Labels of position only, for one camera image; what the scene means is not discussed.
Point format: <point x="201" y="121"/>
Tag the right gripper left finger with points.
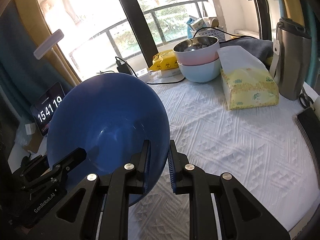
<point x="98" y="207"/>

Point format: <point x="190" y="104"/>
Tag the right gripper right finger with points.
<point x="220" y="207"/>

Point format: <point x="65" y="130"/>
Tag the cardboard box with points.
<point x="32" y="137"/>

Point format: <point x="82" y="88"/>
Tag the white textured tablecloth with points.
<point x="262" y="147"/>

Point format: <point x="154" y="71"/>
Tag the tablet showing clock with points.
<point x="44" y="109"/>

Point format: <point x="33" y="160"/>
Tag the black scissors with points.
<point x="305" y="100"/>

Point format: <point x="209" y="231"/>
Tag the yellow tissue pack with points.
<point x="245" y="80"/>

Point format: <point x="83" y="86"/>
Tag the light blue bowl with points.
<point x="201" y="73"/>

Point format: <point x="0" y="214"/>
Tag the black charger brick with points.
<point x="122" y="66"/>

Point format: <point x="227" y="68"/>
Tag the white desk lamp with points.
<point x="48" y="44"/>

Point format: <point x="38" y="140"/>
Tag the white power strip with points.
<point x="161" y="77"/>

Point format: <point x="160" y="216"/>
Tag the dark grey cloth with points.
<point x="261" y="49"/>

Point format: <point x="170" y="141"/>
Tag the pink steel-lined bowl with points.
<point x="197" y="51"/>

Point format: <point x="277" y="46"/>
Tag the yellow wet wipes pack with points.
<point x="164" y="60"/>

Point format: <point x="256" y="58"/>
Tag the grey steel thermos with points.
<point x="291" y="57"/>

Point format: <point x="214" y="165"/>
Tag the white perforated basket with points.
<point x="216" y="32"/>

